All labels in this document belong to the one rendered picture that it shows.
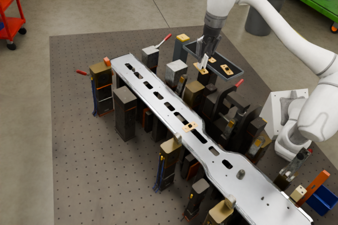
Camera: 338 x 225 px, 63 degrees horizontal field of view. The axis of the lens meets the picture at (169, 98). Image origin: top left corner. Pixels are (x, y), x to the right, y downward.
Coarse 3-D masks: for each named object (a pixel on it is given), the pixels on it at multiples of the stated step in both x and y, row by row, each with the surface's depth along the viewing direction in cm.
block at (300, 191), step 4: (296, 188) 113; (300, 188) 113; (296, 192) 113; (300, 192) 112; (304, 192) 112; (292, 196) 116; (296, 196) 114; (300, 196) 112; (296, 200) 115; (288, 208) 121
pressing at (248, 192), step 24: (120, 72) 165; (144, 72) 168; (144, 96) 152; (168, 96) 154; (168, 120) 142; (192, 120) 143; (192, 144) 132; (216, 144) 133; (216, 168) 124; (240, 168) 125; (240, 192) 116; (264, 192) 117; (264, 216) 110; (288, 216) 111
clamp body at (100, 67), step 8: (96, 64) 159; (104, 64) 160; (96, 72) 154; (104, 72) 157; (96, 80) 157; (104, 80) 160; (112, 80) 165; (96, 88) 162; (104, 88) 165; (96, 96) 170; (104, 96) 170; (112, 96) 174; (96, 104) 172; (104, 104) 174; (112, 104) 178; (96, 112) 177; (104, 112) 178
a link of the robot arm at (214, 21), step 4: (208, 16) 110; (212, 16) 109; (216, 16) 108; (204, 20) 113; (208, 20) 111; (212, 20) 110; (216, 20) 109; (220, 20) 109; (224, 20) 111; (208, 24) 112; (212, 24) 111; (216, 24) 111; (220, 24) 111; (224, 24) 113
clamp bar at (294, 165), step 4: (304, 148) 110; (300, 152) 109; (304, 152) 109; (308, 152) 108; (296, 156) 111; (300, 156) 107; (304, 156) 110; (308, 156) 109; (292, 160) 113; (296, 160) 113; (300, 160) 111; (304, 160) 109; (292, 164) 115; (296, 164) 113; (300, 164) 111; (288, 168) 116; (292, 168) 115; (296, 168) 113; (284, 172) 118; (292, 172) 114
